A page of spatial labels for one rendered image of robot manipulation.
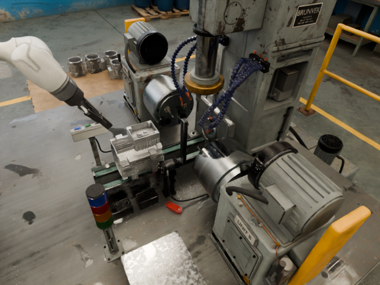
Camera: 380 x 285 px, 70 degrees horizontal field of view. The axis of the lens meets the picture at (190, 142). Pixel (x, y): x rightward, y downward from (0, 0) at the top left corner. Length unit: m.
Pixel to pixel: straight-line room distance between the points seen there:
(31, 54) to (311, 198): 0.93
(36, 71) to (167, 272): 0.82
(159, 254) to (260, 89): 0.79
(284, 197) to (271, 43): 0.60
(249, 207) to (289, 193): 0.18
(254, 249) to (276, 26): 0.79
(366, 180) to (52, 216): 2.66
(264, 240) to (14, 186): 1.25
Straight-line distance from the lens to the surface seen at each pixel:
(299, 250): 0.99
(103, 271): 1.26
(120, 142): 1.25
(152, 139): 1.23
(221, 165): 1.09
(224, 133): 1.33
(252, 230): 0.93
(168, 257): 1.12
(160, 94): 1.47
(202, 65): 1.16
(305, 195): 0.82
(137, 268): 1.11
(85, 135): 1.41
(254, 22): 1.15
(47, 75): 1.02
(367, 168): 3.23
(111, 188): 1.30
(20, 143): 1.90
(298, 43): 1.24
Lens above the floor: 1.93
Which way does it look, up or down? 42 degrees down
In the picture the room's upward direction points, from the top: 3 degrees clockwise
